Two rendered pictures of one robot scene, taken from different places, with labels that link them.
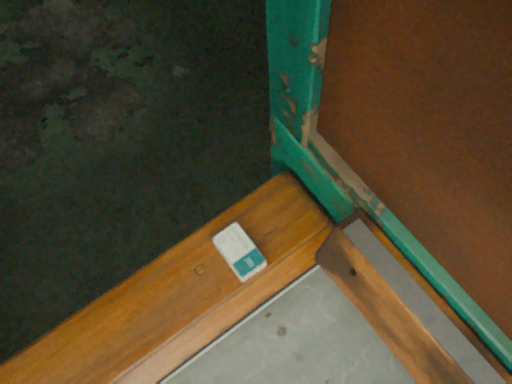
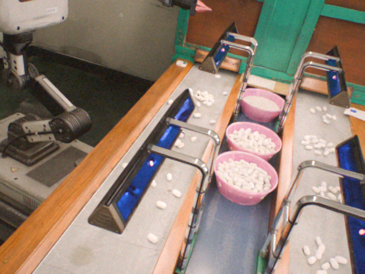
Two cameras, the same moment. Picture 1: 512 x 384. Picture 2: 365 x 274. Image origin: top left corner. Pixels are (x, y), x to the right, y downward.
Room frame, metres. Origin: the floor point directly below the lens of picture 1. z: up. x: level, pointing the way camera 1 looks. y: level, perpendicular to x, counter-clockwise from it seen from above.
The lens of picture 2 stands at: (-1.26, 1.62, 1.65)
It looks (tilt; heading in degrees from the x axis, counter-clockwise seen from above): 33 degrees down; 310
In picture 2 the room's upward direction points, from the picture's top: 11 degrees clockwise
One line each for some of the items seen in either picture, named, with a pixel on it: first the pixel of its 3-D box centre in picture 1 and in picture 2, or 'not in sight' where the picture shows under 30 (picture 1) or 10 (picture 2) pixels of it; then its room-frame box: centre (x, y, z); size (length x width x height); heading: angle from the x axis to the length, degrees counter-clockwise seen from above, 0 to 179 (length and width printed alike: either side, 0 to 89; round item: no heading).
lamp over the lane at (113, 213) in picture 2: not in sight; (156, 141); (-0.68, 1.04, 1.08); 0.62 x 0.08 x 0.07; 120
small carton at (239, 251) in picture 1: (239, 251); (181, 63); (0.21, 0.02, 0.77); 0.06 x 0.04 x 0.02; 30
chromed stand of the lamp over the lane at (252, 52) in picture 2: not in sight; (228, 80); (-0.27, 0.16, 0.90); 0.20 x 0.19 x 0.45; 120
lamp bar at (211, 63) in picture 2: not in sight; (222, 43); (-0.20, 0.19, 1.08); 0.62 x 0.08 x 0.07; 120
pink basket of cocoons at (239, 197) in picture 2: not in sight; (242, 179); (-0.71, 0.53, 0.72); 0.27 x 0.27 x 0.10
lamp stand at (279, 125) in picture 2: not in sight; (305, 101); (-0.62, -0.04, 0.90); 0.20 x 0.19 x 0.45; 120
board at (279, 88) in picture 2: not in sight; (266, 84); (-0.25, -0.28, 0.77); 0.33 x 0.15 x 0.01; 30
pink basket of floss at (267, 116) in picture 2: not in sight; (260, 105); (-0.36, -0.09, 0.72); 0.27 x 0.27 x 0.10
